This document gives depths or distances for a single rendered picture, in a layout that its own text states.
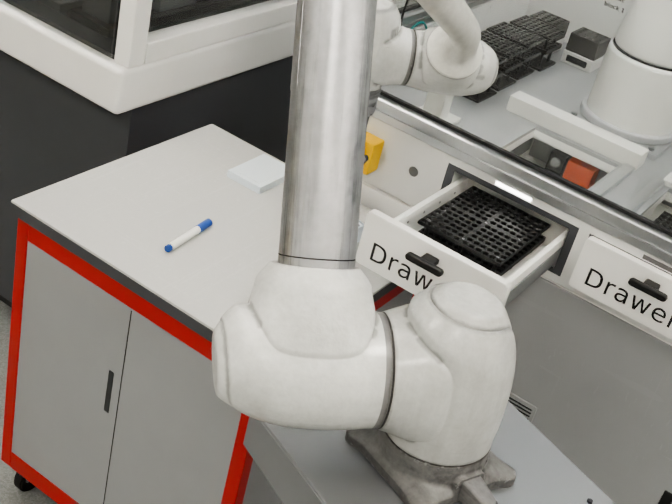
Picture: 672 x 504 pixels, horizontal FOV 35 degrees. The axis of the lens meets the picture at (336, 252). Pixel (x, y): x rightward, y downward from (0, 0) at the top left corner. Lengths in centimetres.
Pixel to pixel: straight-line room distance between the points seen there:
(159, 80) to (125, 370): 68
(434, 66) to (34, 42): 96
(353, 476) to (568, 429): 87
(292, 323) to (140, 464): 89
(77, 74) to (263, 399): 122
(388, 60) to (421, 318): 67
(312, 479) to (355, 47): 57
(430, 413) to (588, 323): 82
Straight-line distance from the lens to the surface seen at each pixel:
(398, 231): 188
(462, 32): 179
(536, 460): 159
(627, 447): 224
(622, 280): 206
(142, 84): 235
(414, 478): 146
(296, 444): 151
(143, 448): 211
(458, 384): 136
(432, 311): 135
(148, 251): 197
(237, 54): 258
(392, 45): 190
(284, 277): 132
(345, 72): 133
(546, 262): 205
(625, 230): 204
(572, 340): 217
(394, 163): 222
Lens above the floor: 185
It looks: 32 degrees down
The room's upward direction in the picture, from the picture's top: 15 degrees clockwise
